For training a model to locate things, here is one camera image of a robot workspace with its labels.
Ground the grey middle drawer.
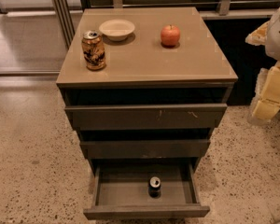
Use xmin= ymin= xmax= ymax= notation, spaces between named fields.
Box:
xmin=80 ymin=139 xmax=210 ymax=159

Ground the grey drawer cabinet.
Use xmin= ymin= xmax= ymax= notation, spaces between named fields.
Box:
xmin=57 ymin=7 xmax=237 ymax=166

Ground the grey open bottom drawer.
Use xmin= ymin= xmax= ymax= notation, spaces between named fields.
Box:
xmin=84 ymin=163 xmax=210 ymax=220

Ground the white bowl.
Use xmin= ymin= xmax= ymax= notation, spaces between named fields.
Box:
xmin=99 ymin=20 xmax=135 ymax=41

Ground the grey top drawer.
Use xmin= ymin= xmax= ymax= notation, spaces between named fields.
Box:
xmin=65 ymin=104 xmax=227 ymax=131

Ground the blue pepsi can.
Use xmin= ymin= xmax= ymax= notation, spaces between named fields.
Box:
xmin=148 ymin=176 xmax=161 ymax=198

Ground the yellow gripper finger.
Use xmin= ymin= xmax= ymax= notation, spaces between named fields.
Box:
xmin=251 ymin=61 xmax=280 ymax=120
xmin=245 ymin=21 xmax=269 ymax=46

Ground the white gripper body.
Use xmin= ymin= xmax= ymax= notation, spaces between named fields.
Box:
xmin=265 ymin=7 xmax=280 ymax=61

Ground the gold patterned drink can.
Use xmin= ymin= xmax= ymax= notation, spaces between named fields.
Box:
xmin=81 ymin=30 xmax=106 ymax=71

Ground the red apple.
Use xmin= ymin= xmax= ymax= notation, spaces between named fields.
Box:
xmin=161 ymin=25 xmax=180 ymax=47

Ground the metal railing frame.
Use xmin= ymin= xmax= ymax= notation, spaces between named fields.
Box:
xmin=80 ymin=0 xmax=280 ymax=45

